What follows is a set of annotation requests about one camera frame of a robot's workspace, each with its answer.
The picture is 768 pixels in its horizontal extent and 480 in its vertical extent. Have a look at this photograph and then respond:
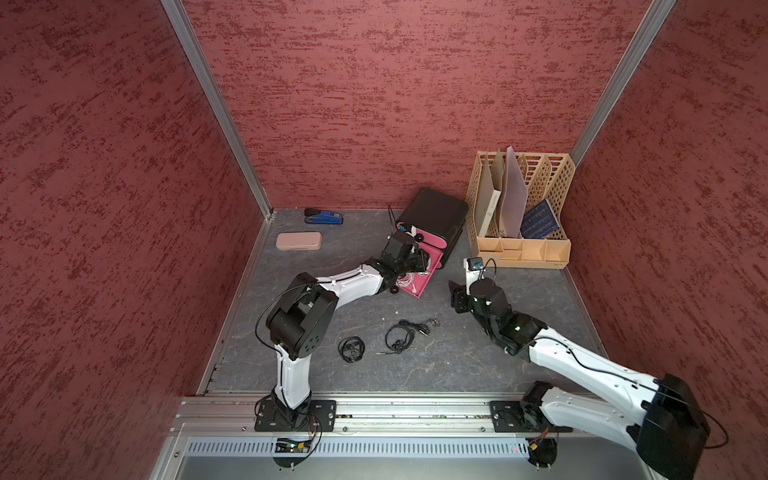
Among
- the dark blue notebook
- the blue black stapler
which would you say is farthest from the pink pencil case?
the dark blue notebook

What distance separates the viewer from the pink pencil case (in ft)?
3.58

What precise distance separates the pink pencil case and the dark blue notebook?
75cm

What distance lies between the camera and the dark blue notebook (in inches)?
39.4

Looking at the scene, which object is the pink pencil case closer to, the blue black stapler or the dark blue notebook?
the blue black stapler

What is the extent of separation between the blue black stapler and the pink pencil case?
0.26 ft
